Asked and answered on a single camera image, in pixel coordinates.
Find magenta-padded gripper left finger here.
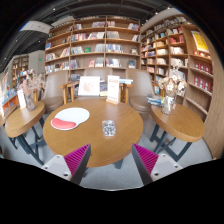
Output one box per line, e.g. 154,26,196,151
41,143,92,186

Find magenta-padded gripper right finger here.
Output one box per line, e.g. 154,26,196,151
131,143,184,186

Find transparent computer mouse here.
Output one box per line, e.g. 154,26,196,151
101,119,117,138

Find round wooden side table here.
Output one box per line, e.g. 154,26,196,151
4,100,48,166
149,103,206,163

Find glass vase with dried flowers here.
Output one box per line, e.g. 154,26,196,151
19,69,46,112
157,66,188,116

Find stack of blue books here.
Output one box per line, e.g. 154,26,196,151
146,93,164,107

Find small white table card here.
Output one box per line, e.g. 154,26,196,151
16,89,28,110

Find brown padded wooden armchair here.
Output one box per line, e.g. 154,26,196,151
41,70,73,114
124,68,158,116
68,67,129,104

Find white framed picture, red print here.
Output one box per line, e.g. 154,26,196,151
77,75,101,98

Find dark book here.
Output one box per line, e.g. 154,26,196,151
99,81,109,98

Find white and orange standing sign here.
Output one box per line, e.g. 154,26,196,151
105,74,121,105

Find light blue flat books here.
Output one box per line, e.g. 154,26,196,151
118,78,134,85

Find tall curved wooden bookshelf unit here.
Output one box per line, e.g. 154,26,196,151
139,14,214,121

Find small distant wooden bookshelf unit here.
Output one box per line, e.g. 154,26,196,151
11,54,30,89

